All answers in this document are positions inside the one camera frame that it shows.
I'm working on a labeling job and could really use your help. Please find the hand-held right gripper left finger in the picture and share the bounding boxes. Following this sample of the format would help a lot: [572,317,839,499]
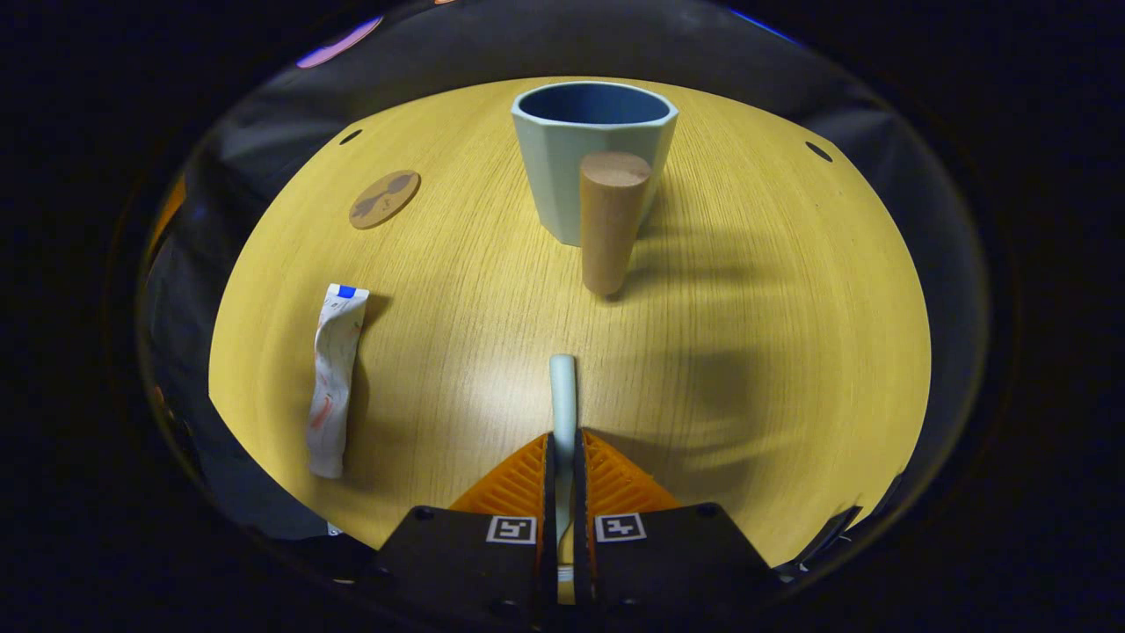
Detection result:
[374,431,560,630]

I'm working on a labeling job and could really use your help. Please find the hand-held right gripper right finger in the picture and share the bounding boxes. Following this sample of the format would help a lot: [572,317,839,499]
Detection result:
[576,429,780,630]

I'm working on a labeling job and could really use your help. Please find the pale blue toothbrush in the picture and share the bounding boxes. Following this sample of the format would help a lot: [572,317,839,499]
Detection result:
[549,354,578,608]

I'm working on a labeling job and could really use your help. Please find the round brown coaster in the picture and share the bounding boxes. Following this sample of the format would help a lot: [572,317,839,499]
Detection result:
[349,170,422,230]

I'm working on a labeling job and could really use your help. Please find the light blue cup wooden handle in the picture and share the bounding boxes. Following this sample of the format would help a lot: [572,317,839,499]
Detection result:
[512,81,679,297]

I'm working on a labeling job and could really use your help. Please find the wooden desktop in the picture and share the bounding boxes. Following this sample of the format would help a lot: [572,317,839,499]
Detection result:
[208,77,933,568]

